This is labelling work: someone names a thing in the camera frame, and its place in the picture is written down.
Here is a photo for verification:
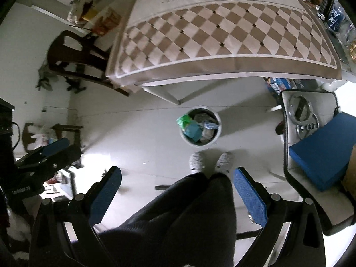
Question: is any person's leg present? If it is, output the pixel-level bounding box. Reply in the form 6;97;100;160
164;173;237;267
98;172;209;267

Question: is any orange snack packet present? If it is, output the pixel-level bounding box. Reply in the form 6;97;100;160
95;7;122;35

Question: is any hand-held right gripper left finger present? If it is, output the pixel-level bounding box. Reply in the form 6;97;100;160
29;166;123;267

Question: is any black cable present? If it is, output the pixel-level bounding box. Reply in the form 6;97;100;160
42;105;81;123

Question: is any blue printed box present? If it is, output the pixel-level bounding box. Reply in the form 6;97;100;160
264;77;297;93

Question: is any dark wooden chair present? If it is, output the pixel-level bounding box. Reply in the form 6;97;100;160
47;30;131;97

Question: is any white chair black frame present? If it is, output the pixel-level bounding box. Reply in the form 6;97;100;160
265;89;356;237

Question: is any white plastic bag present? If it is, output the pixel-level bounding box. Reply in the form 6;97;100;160
30;133;52;148

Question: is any brown checkered cloth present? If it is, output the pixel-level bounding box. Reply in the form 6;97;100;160
106;0;343;88

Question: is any white round trash bin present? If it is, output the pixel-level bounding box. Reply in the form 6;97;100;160
179;106;222;147

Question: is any white fluffy cloth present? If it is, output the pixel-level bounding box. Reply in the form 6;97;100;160
8;208;34;242

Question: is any dark blue flat box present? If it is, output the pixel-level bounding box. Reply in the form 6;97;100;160
289;113;356;192

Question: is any small dark wooden stool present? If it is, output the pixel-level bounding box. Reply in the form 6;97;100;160
51;124;84;148

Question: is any black shoe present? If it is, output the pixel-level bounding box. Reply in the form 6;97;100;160
65;78;86;93

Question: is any large metal ring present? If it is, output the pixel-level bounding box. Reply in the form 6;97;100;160
288;95;316;123

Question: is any person's right leg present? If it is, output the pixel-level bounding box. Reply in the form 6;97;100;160
164;173;237;267

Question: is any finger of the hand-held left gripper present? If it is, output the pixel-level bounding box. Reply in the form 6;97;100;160
41;144;83;178
16;137;70;165

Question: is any white table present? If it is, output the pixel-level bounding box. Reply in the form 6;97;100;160
106;0;356;106

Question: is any clear plastic bag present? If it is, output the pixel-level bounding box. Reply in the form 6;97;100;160
67;0;84;24

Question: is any blue printed bag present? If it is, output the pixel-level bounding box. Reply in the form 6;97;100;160
324;0;351;32

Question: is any black cabinet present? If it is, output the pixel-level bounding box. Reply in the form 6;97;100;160
0;97;16;156

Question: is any teal box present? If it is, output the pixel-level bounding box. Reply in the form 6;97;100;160
185;125;202;142

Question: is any person's left leg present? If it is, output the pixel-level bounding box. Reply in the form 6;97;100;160
98;172;209;267

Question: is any grey fluffy slipper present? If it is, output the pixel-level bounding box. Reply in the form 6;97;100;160
189;152;208;173
215;152;234;174

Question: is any grey cloth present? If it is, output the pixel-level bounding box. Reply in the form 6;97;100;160
35;64;57;92

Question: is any brown wooden chair back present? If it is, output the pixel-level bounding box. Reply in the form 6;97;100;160
22;122;38;152

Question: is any yellow snack packet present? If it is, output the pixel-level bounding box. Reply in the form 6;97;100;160
82;8;98;23

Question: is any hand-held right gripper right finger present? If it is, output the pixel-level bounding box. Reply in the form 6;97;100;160
233;166;326;267

